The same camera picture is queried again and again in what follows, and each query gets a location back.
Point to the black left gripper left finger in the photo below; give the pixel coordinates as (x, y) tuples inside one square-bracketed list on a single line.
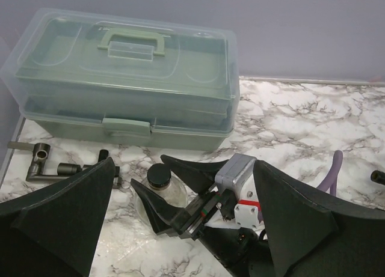
[(54, 231)]

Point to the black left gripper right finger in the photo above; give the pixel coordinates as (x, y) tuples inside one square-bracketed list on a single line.
[(311, 233)]

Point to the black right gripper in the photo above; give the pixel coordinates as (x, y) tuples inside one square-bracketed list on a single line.
[(241, 251)]

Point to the small clear black-capped bottle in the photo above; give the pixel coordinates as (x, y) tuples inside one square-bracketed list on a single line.
[(160, 180)]

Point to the green wine bottle silver neck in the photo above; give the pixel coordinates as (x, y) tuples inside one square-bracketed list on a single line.
[(378, 177)]

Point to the black metal pipe fitting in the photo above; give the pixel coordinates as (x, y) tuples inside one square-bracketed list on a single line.
[(35, 165)]

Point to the translucent green storage box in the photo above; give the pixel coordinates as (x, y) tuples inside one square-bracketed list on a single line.
[(120, 80)]

